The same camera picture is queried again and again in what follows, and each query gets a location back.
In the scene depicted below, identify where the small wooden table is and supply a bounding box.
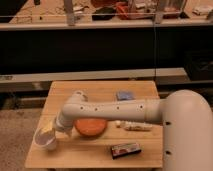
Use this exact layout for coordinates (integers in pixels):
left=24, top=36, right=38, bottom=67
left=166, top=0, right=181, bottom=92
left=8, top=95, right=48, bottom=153
left=25, top=81, right=162, bottom=171

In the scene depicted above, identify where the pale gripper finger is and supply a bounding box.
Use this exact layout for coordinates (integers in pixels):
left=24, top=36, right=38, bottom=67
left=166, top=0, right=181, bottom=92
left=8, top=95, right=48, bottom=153
left=65, top=130, right=72, bottom=137
left=41, top=122, right=53, bottom=133

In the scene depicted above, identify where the orange tool on shelf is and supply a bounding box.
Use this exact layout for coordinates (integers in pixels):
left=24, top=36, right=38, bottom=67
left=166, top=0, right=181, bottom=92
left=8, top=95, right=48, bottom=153
left=116, top=2, right=132, bottom=20

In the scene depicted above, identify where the white ceramic cup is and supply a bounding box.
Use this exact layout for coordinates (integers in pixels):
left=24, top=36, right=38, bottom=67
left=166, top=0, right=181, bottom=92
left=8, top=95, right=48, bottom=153
left=34, top=128, right=57, bottom=150

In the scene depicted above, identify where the dark rectangular snack box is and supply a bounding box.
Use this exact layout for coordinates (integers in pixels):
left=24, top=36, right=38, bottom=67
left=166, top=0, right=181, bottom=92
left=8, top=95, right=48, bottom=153
left=110, top=143, right=142, bottom=159

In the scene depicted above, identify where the blue sponge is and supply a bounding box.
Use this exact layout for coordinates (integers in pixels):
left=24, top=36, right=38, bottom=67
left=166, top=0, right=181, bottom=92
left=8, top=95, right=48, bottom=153
left=116, top=91, right=134, bottom=101

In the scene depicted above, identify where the orange ceramic bowl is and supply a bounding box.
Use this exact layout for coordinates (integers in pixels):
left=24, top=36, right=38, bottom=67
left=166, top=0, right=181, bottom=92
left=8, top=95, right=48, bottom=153
left=74, top=119, right=107, bottom=136

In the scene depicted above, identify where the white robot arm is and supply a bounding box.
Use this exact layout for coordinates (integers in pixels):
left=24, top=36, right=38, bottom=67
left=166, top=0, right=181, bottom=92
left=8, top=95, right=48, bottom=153
left=44, top=90, right=213, bottom=171

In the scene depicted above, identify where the white plastic bottle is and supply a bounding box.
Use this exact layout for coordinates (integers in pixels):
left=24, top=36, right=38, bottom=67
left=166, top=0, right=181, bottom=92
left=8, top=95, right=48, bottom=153
left=115, top=120, right=152, bottom=131

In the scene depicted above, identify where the black object on shelf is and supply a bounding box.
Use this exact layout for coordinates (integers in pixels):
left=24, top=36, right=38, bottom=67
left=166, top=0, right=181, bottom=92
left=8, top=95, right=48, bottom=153
left=92, top=7, right=116, bottom=21

